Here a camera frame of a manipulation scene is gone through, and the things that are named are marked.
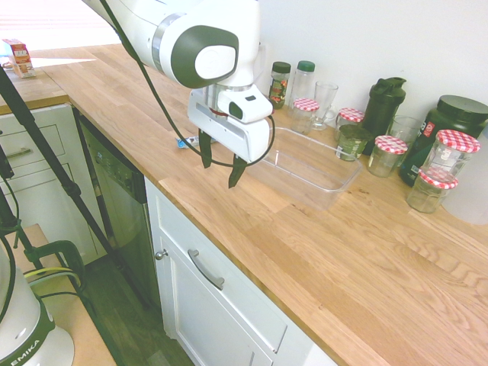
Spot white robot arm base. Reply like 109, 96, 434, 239
0, 236, 75, 366

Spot plywood robot mounting board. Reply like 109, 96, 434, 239
0, 223, 117, 366

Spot green foil-lid jar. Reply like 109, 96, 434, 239
335, 124, 374, 162

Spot large black supplement tub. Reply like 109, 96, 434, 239
399, 95, 488, 188

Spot white kitchen base cabinet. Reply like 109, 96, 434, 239
143, 175, 340, 366

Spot dark metal C-clamp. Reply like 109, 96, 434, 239
21, 239, 87, 297

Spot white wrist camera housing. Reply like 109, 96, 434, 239
218, 91, 275, 125

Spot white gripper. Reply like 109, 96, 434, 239
187, 88, 275, 190

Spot large red checkered lid jar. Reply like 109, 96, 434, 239
418, 129, 482, 181

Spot long black tripod leg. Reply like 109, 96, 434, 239
0, 65, 150, 310

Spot black camera stand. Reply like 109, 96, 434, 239
0, 143, 43, 272

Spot silver bar drawer handle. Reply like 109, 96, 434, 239
187, 249, 226, 291

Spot orange cardboard carton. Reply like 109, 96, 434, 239
1, 37, 38, 79

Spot clear bottle green cap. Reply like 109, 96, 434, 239
291, 60, 316, 115

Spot blue protein bar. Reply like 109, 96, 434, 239
174, 136, 201, 150

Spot yellow cable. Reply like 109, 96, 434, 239
23, 265, 82, 287

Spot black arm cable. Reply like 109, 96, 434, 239
98, 0, 277, 168

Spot silver drawer pull handle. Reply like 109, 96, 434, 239
4, 147, 34, 160

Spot stainless steel dishwasher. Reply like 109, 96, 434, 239
73, 108, 162, 308

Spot white cabinet with drawers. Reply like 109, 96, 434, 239
0, 101, 104, 266

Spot short clear glass tumbler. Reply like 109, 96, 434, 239
388, 114, 421, 154

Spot red checkered lid glass jar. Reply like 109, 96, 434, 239
367, 135, 409, 178
335, 107, 366, 142
291, 98, 320, 135

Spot black shaker bottle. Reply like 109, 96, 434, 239
361, 76, 408, 156

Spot green-lid spice jar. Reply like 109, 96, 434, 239
268, 61, 292, 111

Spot faceted red checkered lid jar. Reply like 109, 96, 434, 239
405, 167, 459, 214

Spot clear plastic container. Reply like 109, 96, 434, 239
246, 127, 364, 213

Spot tall clear drinking glass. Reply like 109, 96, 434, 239
313, 80, 339, 132

